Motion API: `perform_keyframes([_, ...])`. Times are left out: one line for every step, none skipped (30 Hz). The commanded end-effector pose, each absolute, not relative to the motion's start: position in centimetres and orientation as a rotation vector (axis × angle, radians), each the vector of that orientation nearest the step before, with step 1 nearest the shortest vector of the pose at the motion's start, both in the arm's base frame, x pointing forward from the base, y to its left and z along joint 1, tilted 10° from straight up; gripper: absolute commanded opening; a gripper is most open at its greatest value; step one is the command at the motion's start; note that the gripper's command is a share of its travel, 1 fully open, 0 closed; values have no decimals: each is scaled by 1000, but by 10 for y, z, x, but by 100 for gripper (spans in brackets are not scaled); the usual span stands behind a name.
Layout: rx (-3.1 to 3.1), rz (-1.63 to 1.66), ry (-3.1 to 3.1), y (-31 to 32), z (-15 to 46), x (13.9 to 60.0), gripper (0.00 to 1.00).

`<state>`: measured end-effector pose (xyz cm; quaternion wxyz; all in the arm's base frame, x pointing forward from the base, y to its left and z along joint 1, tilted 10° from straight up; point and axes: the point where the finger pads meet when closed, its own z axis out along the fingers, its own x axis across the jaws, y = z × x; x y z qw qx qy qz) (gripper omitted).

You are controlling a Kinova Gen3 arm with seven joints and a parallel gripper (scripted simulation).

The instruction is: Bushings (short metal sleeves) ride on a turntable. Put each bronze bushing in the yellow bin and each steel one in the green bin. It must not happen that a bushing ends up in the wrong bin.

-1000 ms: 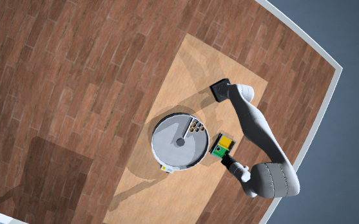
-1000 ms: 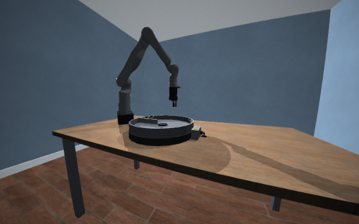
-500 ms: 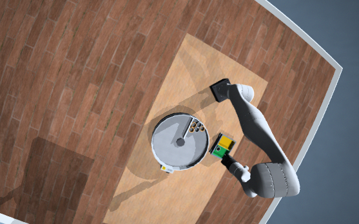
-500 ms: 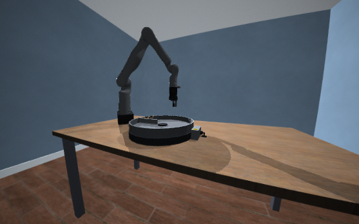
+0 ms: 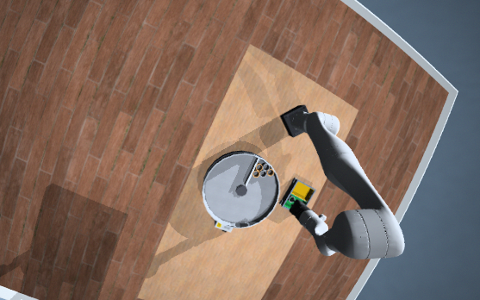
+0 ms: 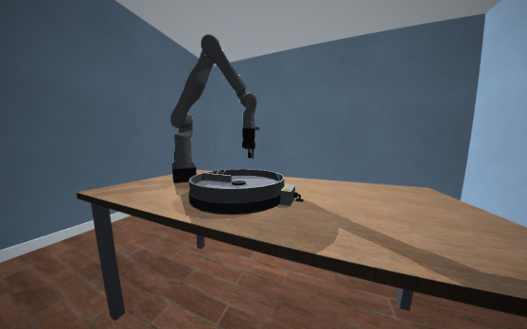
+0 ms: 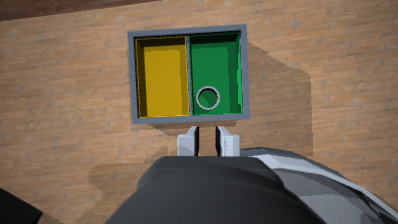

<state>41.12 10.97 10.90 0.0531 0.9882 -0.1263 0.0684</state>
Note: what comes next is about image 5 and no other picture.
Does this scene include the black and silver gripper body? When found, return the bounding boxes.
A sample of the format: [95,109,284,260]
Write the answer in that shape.
[289,199,326,228]

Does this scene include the grey two-compartment sorting bin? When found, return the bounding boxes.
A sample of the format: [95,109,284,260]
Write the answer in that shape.
[279,178,315,210]

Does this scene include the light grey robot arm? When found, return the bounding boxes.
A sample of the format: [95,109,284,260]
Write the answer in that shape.
[291,111,404,259]

